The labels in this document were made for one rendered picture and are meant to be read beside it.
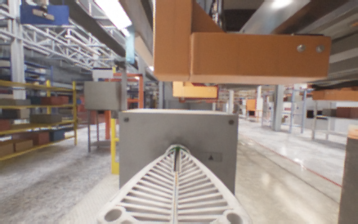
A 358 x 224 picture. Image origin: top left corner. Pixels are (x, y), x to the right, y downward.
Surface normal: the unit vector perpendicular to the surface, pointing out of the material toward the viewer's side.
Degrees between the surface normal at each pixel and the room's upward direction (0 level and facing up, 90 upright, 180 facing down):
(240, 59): 90
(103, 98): 90
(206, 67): 90
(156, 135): 90
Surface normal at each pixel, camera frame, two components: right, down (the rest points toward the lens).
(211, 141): -0.01, 0.07
